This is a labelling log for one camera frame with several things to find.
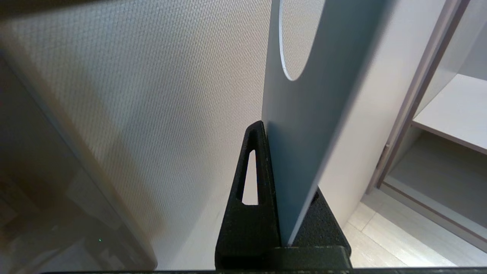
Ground white closet shelf board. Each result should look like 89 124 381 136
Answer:
412 73 487 156

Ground white and blue door hanger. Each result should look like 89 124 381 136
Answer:
262 0 396 246

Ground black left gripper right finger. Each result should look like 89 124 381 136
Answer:
291 188 351 249

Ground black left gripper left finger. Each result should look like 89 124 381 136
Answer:
215 121 283 270

